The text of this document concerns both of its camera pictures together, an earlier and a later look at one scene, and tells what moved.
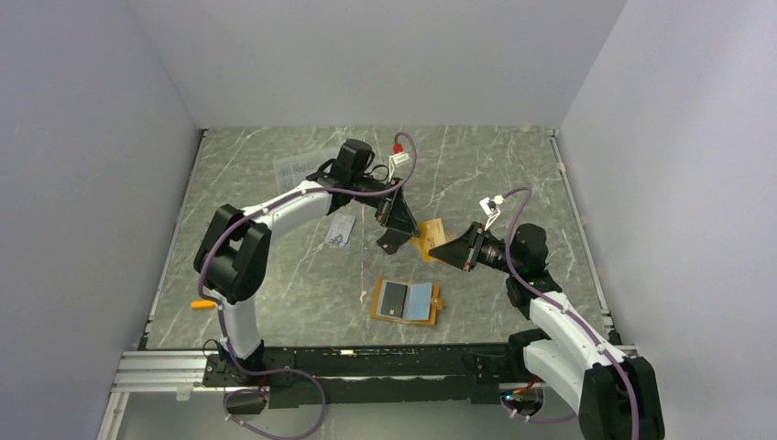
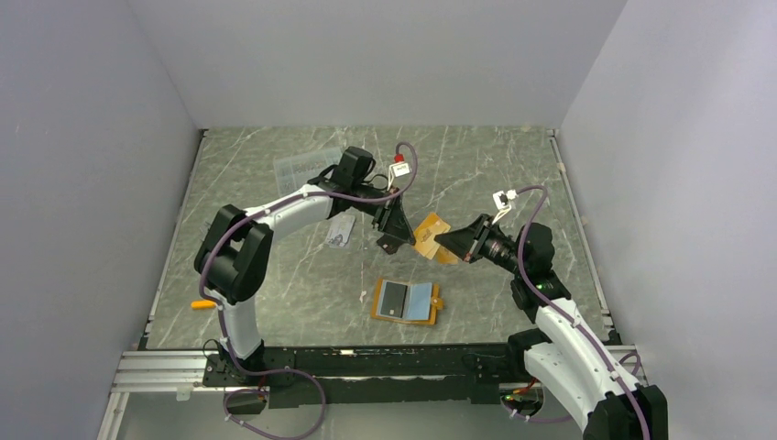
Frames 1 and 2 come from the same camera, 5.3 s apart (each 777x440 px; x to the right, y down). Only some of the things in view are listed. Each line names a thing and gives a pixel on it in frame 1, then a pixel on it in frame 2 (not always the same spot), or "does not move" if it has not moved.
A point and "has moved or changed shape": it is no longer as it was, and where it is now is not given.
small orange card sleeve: [431, 236] has moved or changed shape
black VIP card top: [394, 299] does not move
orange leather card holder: [406, 301] does not move
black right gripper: [460, 252] does not move
